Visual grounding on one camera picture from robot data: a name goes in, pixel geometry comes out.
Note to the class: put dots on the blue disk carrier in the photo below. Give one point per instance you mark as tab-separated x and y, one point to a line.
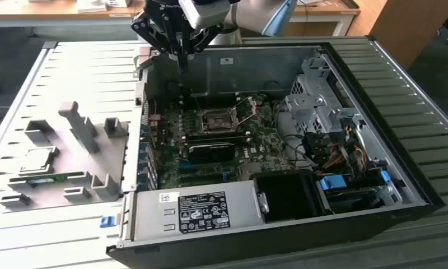
333	183

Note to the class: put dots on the black graphics card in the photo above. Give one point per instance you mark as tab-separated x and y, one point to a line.
211	155

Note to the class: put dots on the blue plastic clip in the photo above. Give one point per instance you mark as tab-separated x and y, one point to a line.
107	222

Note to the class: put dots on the metal locking lever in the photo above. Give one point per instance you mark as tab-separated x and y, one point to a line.
197	101

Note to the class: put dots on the white box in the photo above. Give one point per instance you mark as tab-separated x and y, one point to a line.
94	7

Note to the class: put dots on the grey parts rack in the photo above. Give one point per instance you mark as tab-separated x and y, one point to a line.
67	168

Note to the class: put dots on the black RAM slot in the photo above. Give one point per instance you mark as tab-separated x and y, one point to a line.
221	141
217	136

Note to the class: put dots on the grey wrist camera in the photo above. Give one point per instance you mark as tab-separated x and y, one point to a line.
202	14

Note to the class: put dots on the grey chipset heatsink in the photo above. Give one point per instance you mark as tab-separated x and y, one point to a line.
250	171

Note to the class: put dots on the blue case latch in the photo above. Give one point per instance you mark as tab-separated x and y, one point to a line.
386	177

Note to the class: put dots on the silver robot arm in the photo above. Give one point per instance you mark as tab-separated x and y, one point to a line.
246	14

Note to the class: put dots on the silver CPU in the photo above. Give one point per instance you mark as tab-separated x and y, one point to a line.
39	158

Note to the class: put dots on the wooden cabinet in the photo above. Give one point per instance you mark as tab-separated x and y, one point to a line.
403	28

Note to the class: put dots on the green motherboard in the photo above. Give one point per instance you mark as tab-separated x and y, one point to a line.
263	134

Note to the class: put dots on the CPU socket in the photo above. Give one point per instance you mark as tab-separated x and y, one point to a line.
218	120

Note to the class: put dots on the silver drive cage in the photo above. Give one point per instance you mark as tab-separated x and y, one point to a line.
310	112

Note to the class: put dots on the silver power supply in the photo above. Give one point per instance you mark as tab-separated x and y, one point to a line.
152	215

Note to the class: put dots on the black PC case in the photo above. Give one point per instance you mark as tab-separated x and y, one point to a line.
283	246

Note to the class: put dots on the green RAM stick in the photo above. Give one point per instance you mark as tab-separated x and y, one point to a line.
48	178

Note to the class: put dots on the silver power supply latch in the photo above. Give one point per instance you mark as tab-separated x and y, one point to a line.
263	203

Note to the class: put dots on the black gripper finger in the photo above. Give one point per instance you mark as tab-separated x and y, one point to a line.
143	26
206	39

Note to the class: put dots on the white device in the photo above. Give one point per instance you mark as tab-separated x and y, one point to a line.
119	3

